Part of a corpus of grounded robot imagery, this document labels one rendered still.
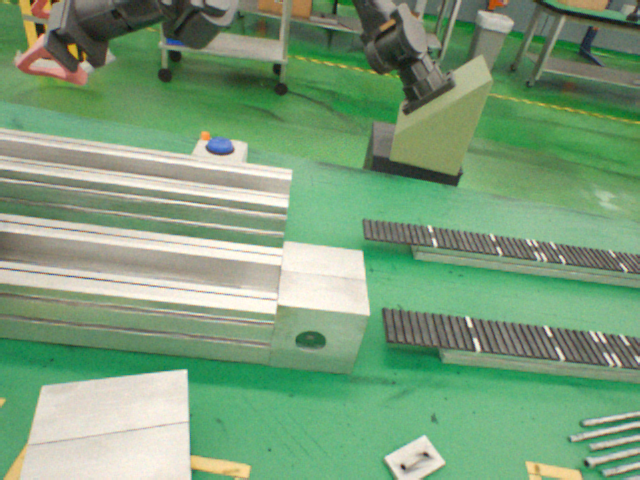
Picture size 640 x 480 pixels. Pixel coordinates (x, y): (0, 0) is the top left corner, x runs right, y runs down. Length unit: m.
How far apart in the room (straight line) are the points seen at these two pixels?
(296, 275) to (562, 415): 0.33
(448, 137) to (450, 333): 0.49
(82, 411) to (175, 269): 0.20
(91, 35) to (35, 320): 0.35
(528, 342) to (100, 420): 0.45
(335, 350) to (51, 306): 0.28
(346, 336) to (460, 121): 0.58
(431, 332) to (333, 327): 0.13
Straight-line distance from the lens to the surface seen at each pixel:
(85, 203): 0.65
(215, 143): 0.74
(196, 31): 0.65
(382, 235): 0.65
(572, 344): 0.62
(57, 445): 0.36
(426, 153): 0.95
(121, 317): 0.48
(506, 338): 0.57
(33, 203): 0.70
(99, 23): 0.65
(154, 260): 0.51
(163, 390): 0.37
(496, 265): 0.73
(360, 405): 0.49
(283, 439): 0.45
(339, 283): 0.46
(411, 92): 1.00
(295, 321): 0.44
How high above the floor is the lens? 1.18
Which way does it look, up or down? 36 degrees down
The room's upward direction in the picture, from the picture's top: 11 degrees clockwise
